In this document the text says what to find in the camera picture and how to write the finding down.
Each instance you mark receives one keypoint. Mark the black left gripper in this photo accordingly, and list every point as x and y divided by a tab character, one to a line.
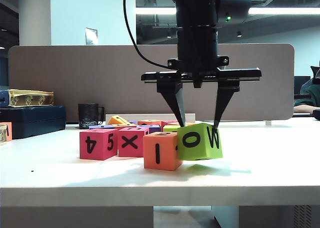
197	45

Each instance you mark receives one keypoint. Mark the green block letters O W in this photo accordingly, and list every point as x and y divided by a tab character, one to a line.
200	153

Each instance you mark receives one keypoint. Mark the orange block letters W I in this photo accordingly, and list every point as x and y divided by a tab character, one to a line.
150	160

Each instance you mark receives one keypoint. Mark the pink block letter X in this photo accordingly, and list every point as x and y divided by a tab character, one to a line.
123	152

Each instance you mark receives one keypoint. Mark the purple block letter M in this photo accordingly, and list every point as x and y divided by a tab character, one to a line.
153	128

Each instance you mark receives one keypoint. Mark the pink foam block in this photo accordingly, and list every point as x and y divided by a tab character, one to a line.
170	123

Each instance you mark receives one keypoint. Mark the purple foam block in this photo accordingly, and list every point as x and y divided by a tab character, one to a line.
100	127
133	122

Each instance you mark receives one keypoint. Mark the yellow foam block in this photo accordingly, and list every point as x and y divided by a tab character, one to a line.
117	120

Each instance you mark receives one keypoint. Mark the black chair armrest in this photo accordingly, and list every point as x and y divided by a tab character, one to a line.
298	96

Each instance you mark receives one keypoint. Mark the black monitor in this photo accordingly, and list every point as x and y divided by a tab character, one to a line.
301	85

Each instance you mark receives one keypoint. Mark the seated person green shirt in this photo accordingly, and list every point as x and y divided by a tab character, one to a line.
312	92

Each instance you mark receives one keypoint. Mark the black mug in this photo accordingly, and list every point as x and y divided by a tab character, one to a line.
87	115

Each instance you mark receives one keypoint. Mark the black round object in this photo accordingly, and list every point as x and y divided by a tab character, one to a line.
317	114

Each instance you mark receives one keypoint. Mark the black chair headrest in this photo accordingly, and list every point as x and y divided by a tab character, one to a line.
316	74

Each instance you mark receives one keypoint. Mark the pink block digits 4 5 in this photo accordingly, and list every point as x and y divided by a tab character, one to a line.
95	155

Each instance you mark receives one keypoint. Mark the paper notice on column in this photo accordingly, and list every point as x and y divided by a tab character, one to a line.
91	36

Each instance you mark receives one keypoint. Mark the brown desk divider panel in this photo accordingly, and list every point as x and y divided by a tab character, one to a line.
75	82

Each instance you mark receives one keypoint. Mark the dark blue case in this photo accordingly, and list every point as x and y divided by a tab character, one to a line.
37	122

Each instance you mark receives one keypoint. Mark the gold patterned flat box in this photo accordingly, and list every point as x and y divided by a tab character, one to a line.
30	100

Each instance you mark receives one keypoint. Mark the orange block digit 1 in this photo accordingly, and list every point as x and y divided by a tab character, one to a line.
10	131

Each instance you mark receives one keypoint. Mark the blue flat box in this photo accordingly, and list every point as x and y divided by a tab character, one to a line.
3	99

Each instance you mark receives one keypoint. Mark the small beige patterned box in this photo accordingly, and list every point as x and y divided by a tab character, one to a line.
3	137

